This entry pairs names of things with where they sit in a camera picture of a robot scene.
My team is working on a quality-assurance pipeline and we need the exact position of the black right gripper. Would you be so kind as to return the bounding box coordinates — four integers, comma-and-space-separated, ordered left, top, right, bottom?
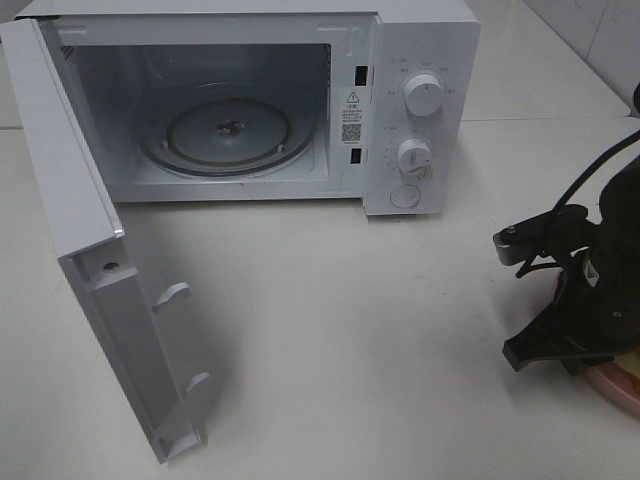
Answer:
502, 167, 639, 376

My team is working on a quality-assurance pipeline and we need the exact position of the pink round plate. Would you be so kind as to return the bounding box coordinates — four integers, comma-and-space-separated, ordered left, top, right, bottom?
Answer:
583, 363, 639, 418

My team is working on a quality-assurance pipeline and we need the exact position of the round white door button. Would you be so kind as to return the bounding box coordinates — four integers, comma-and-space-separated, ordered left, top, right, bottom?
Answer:
390, 185, 420, 209

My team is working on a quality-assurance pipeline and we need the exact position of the white microwave door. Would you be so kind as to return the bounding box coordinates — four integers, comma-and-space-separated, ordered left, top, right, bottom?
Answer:
1, 18, 209, 462

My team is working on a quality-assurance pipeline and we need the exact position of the white bread sandwich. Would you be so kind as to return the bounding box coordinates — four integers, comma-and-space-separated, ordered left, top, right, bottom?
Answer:
616, 351, 640, 378

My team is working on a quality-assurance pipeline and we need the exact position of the lower white timer knob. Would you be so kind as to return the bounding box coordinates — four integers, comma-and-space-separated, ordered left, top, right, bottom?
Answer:
397, 139, 433, 175

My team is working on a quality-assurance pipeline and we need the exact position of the upper white power knob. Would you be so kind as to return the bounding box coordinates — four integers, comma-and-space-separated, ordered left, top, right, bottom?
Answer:
402, 71, 445, 117

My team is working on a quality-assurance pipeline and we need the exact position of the white microwave oven body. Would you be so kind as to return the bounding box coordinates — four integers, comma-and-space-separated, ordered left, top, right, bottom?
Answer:
12, 1, 480, 216

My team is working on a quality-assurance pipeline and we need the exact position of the white warning label sticker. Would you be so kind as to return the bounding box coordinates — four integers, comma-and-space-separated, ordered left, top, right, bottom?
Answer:
338, 86, 368, 145

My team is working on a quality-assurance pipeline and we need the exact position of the glass microwave turntable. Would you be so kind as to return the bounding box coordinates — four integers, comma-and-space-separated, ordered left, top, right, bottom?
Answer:
139, 97, 318, 178

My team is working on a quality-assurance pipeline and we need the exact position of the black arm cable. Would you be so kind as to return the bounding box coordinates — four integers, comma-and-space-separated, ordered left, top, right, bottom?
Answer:
514, 129, 640, 279

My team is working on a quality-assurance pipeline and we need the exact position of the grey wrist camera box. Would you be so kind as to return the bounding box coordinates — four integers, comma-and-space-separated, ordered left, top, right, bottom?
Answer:
493, 204, 592, 266

